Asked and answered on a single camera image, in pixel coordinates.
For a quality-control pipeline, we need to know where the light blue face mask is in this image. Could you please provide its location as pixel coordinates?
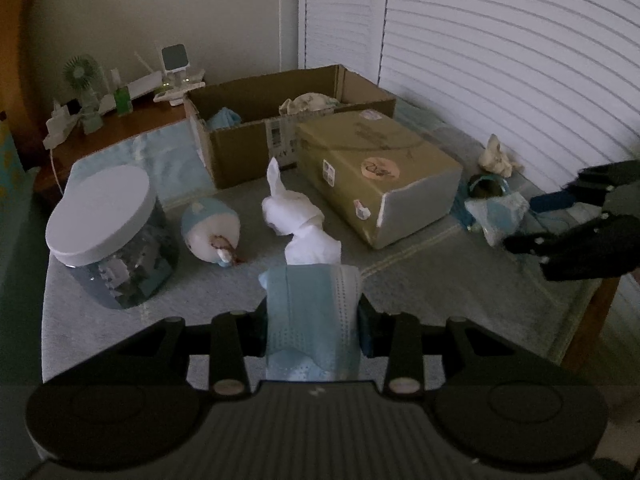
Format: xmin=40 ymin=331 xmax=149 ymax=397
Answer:
xmin=259 ymin=264 xmax=362 ymax=382

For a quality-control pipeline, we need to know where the beige plush toy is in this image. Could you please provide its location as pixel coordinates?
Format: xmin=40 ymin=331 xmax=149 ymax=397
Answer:
xmin=279 ymin=92 xmax=341 ymax=116

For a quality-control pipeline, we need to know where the blue plastic wrapped packet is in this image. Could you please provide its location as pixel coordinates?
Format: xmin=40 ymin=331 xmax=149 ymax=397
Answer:
xmin=464 ymin=192 xmax=529 ymax=247

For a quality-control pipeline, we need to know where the grey blue table mat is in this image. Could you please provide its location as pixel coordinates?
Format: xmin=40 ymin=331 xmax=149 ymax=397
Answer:
xmin=40 ymin=98 xmax=604 ymax=391

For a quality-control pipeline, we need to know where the dark green scrunchie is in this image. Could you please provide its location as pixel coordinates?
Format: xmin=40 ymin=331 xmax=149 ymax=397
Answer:
xmin=468 ymin=174 xmax=511 ymax=200

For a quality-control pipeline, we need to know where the blue white plush toy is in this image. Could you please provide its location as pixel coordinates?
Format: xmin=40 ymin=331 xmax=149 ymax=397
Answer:
xmin=181 ymin=197 xmax=241 ymax=268

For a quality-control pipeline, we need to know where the white folded cloth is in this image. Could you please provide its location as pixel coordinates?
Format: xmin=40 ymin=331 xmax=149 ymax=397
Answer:
xmin=262 ymin=157 xmax=342 ymax=266

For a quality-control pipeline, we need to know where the clear jar white lid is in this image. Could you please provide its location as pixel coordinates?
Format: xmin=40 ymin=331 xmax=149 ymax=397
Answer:
xmin=46 ymin=165 xmax=179 ymax=309

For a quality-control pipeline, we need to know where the closed tan cardboard box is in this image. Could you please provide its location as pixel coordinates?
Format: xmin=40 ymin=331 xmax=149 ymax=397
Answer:
xmin=296 ymin=110 xmax=462 ymax=249

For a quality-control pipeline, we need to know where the open brown cardboard box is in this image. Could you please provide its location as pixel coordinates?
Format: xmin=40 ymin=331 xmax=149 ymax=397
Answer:
xmin=184 ymin=65 xmax=396 ymax=188

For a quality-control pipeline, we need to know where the blue cloth in box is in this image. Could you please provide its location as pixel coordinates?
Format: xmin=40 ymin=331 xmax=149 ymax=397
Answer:
xmin=206 ymin=107 xmax=242 ymax=130

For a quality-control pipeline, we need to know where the wooden nightstand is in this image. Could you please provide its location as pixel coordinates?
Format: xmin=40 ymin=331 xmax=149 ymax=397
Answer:
xmin=35 ymin=102 xmax=186 ymax=193

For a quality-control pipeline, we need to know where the white wifi router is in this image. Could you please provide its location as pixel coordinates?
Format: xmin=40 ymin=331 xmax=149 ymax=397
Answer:
xmin=128 ymin=51 xmax=163 ymax=100

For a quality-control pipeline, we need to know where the green spray bottle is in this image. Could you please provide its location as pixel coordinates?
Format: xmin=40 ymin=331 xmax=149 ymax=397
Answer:
xmin=111 ymin=68 xmax=132 ymax=116

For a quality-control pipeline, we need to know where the yellow blue paper bag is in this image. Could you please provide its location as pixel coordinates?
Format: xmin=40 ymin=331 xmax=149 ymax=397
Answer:
xmin=0 ymin=114 xmax=25 ymax=205

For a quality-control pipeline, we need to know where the white power strip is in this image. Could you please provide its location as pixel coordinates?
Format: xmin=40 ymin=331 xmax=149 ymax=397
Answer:
xmin=41 ymin=96 xmax=116 ymax=150

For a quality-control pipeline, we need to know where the small green desk fan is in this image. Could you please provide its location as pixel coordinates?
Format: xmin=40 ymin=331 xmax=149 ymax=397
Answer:
xmin=63 ymin=54 xmax=103 ymax=134

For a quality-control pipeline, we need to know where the wooden headboard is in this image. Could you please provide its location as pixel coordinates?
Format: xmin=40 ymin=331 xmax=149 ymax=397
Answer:
xmin=1 ymin=0 xmax=42 ymax=166

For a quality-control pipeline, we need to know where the white camera on stand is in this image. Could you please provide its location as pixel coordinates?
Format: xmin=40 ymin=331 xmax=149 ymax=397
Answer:
xmin=153 ymin=44 xmax=206 ymax=106

